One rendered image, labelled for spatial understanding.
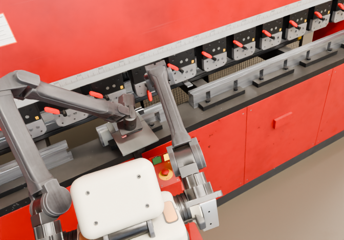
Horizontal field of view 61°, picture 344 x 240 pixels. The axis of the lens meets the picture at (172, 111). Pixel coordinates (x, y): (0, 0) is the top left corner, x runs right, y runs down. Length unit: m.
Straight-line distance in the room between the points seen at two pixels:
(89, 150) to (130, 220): 0.92
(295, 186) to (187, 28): 1.55
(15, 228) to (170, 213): 1.01
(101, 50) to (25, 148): 0.59
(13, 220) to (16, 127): 0.77
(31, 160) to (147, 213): 0.37
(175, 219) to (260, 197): 1.63
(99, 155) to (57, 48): 0.59
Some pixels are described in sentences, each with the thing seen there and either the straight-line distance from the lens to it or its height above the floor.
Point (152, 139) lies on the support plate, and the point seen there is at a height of 1.00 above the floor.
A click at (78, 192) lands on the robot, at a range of 0.74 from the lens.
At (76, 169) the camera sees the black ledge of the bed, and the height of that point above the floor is 0.87.
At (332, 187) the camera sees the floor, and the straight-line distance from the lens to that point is 2.57.
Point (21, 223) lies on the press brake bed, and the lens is 1.66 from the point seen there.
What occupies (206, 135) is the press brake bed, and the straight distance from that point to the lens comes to 1.72.
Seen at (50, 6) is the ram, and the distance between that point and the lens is 1.25.
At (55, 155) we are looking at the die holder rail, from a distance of 1.56.
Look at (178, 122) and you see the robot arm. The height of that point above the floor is 1.31.
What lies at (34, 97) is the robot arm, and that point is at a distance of 1.04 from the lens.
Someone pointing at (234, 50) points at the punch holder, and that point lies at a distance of 1.70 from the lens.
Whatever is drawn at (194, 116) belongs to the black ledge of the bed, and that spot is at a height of 0.87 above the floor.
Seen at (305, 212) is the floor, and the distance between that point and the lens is 2.38.
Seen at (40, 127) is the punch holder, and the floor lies 1.14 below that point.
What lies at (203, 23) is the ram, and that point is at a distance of 1.52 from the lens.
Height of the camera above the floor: 1.91
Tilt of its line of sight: 37 degrees down
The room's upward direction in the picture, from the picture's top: 9 degrees counter-clockwise
